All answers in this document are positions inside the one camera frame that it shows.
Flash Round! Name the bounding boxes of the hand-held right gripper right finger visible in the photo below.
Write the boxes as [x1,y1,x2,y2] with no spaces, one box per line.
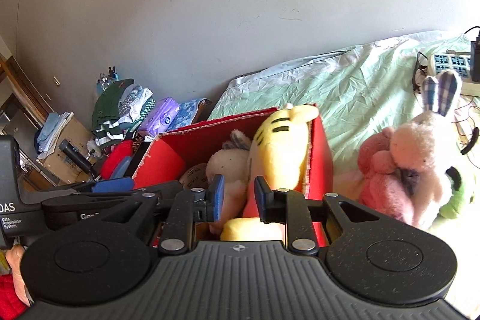
[254,175,389,255]

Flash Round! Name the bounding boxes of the white power strip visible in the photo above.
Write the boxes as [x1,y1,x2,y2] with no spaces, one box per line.
[427,51,480,97]

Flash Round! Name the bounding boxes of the cardboard box with papers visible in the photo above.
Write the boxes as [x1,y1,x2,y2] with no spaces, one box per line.
[37,115,94,186]

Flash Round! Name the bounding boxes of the holder with black clips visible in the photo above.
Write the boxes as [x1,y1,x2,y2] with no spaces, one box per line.
[97,67,120,96]

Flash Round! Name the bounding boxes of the blue patterned cushion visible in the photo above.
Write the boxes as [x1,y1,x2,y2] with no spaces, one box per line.
[165,99,212,135]

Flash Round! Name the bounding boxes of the dark green jacket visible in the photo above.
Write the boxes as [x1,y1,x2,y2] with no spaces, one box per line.
[92,78,136,126]

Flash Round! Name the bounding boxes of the purple tissue pack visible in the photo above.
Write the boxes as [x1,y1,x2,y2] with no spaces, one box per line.
[139,97,182,137]

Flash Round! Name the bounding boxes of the black flashlight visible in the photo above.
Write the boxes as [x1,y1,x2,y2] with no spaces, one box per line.
[58,139,99,180]

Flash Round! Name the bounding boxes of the person's left hand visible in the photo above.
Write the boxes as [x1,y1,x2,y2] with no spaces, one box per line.
[7,244,32,307]

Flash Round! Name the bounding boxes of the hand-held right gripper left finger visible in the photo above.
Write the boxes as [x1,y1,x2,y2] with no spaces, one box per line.
[92,174,226,255]

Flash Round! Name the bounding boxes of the blue round lid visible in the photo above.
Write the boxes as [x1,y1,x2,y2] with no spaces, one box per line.
[110,155,134,179]

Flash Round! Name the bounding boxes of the red cardboard box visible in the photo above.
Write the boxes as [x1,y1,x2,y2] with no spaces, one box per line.
[131,103,334,249]

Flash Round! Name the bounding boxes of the wooden cabinet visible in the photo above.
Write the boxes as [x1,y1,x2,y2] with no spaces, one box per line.
[19,151,76,189]

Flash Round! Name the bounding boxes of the black glasses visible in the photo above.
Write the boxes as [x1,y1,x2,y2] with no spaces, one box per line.
[412,51,430,96]

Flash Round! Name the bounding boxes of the pink bear plush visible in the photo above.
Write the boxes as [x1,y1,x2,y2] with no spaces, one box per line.
[334,127,417,227]

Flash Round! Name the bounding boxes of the yellow tiger plush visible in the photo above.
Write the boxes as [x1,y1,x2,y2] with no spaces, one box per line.
[219,103,319,242]

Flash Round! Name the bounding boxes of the white bunny plush plaid ears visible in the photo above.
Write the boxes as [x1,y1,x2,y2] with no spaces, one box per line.
[390,69,464,229]

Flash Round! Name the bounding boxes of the long green plush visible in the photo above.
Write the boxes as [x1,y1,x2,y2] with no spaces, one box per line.
[439,125,480,219]

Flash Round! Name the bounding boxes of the black charger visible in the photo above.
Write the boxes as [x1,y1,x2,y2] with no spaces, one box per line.
[470,39,480,82]

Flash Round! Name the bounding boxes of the red plush pouch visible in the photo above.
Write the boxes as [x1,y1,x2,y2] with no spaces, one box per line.
[100,139,136,180]

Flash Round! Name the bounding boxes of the white bear plush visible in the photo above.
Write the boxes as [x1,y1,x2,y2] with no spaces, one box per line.
[205,129,252,234]

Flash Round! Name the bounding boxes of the wooden door frame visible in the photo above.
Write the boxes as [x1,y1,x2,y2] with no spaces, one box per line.
[0,35,53,141]

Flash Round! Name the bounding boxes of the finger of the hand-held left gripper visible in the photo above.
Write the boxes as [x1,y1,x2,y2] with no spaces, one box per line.
[131,181,184,199]
[69,175,136,194]

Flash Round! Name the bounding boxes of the stack of papers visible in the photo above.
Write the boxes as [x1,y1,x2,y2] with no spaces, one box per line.
[35,111,76,159]

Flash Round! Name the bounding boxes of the teal striped folded garment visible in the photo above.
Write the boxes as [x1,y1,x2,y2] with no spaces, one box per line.
[127,97,156,133]

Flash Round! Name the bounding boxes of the light blue cloth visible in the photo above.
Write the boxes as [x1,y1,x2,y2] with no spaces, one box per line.
[34,112,60,152]

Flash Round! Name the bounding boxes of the green white striped shirt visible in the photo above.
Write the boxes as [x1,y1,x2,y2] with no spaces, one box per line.
[93,119,130,150]

